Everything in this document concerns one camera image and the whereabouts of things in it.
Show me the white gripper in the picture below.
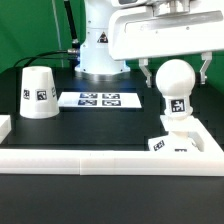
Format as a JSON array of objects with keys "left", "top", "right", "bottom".
[{"left": 108, "top": 0, "right": 224, "bottom": 88}]

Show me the white lamp bulb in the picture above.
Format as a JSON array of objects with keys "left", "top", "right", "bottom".
[{"left": 156, "top": 59, "right": 195, "bottom": 119}]

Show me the white lamp base block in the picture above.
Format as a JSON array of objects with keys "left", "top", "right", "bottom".
[{"left": 147, "top": 114, "right": 201, "bottom": 153}]

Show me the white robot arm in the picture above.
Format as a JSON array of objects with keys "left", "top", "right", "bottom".
[{"left": 76, "top": 0, "right": 224, "bottom": 85}]

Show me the white lamp shade cone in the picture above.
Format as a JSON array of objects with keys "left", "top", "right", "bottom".
[{"left": 20, "top": 66, "right": 59, "bottom": 119}]

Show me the white U-shaped fence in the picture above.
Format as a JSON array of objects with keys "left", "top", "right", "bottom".
[{"left": 0, "top": 118, "right": 224, "bottom": 176}]

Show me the white marker sheet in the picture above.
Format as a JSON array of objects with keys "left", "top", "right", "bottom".
[{"left": 58, "top": 92, "right": 141, "bottom": 109}]

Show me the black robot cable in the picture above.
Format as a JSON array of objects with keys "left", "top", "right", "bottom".
[{"left": 13, "top": 0, "right": 81, "bottom": 68}]

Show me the grey thin cable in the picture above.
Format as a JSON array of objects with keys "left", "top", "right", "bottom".
[{"left": 51, "top": 0, "right": 65, "bottom": 69}]

